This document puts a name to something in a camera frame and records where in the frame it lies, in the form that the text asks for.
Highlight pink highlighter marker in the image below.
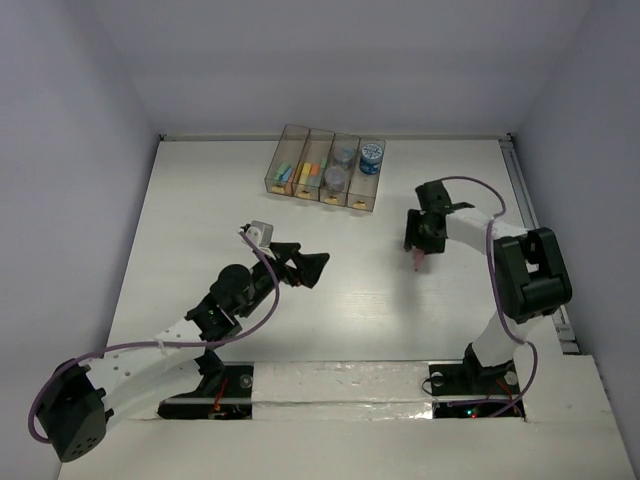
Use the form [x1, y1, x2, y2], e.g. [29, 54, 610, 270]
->
[412, 249, 426, 272]

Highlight blue round clip jar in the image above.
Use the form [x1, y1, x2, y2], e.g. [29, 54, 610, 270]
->
[359, 140, 385, 175]

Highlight blue correction tape pen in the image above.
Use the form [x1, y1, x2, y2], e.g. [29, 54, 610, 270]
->
[278, 167, 293, 182]

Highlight green correction tape pen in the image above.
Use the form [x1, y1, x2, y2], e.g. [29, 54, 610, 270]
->
[273, 162, 291, 181]

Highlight yellow highlighter marker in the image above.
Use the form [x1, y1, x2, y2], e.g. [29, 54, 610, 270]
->
[298, 163, 311, 185]

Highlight clear jar colourful clips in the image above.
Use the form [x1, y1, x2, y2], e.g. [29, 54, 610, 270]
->
[332, 146, 355, 169]

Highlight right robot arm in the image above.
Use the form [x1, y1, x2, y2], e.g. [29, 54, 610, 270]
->
[404, 180, 572, 392]

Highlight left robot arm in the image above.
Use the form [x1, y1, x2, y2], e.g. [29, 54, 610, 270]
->
[27, 242, 330, 463]

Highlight smoked drawer box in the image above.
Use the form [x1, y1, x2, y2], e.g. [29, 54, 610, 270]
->
[264, 124, 310, 196]
[293, 129, 335, 201]
[320, 133, 360, 206]
[346, 137, 386, 212]

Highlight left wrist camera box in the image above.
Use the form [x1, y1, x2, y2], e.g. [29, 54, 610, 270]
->
[246, 220, 274, 248]

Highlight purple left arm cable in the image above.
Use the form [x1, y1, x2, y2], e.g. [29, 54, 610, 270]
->
[27, 230, 281, 445]

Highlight silver foil front rail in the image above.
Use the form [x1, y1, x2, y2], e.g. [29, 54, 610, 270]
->
[251, 361, 433, 421]

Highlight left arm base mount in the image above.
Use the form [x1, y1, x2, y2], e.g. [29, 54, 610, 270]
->
[157, 355, 254, 420]

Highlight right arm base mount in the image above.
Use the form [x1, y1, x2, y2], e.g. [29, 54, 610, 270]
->
[421, 345, 525, 419]

